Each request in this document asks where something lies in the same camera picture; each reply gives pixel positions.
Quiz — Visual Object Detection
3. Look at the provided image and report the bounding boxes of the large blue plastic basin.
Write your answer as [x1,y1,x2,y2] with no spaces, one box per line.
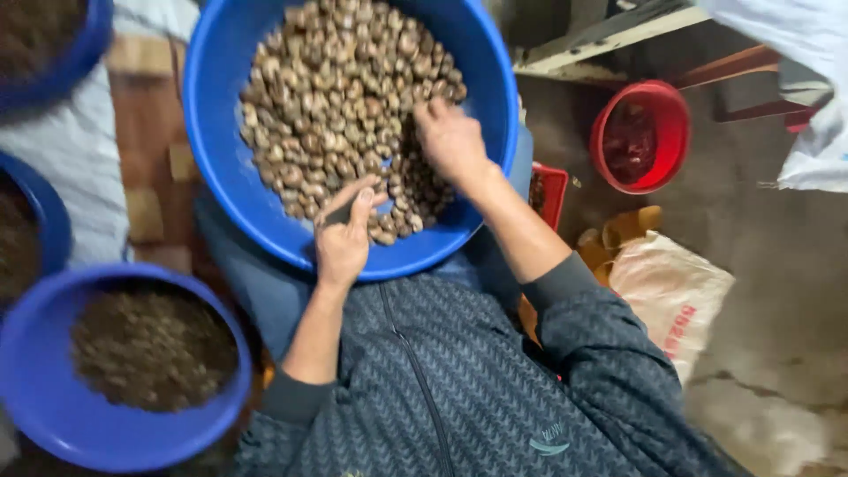
[182,0,519,284]

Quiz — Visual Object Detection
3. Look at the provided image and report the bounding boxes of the white painted wooden bench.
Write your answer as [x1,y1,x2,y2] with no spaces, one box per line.
[511,0,711,83]

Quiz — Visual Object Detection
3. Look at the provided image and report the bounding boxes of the red plastic tray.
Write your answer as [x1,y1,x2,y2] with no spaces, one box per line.
[528,162,570,233]

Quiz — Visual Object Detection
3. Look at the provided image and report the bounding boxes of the wooden stool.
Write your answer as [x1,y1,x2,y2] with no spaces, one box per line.
[672,44,822,133]

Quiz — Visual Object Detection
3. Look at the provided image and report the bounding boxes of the person's right hand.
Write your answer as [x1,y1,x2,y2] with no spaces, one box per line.
[413,97,500,195]

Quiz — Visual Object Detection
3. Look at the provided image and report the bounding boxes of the red plastic bucket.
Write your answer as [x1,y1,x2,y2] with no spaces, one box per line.
[589,79,693,196]

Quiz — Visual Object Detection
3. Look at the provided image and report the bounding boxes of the white woven sack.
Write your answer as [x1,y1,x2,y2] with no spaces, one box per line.
[0,0,200,266]

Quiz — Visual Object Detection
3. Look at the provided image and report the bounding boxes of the heap of raw cashew nuts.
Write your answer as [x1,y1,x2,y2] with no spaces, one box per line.
[238,0,469,247]

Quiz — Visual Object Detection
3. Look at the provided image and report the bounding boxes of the patterned grey zip jacket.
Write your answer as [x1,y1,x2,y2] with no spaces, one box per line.
[232,250,753,477]

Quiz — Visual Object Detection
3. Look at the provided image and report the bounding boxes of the beige woven sack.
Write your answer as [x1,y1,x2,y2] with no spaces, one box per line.
[608,231,736,385]

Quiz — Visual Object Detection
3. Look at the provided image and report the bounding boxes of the small dark knife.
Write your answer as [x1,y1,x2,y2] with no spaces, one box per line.
[322,203,357,227]

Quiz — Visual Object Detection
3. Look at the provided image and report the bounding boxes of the person's left hand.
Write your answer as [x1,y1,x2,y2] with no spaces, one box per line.
[313,174,390,290]

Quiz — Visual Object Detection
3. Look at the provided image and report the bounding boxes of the brown paper scraps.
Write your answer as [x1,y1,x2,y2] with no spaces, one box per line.
[575,204,663,287]

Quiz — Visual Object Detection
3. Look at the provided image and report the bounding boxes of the blue basin with brown husks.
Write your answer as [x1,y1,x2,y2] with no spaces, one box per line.
[0,0,115,112]
[0,151,74,312]
[0,263,254,474]

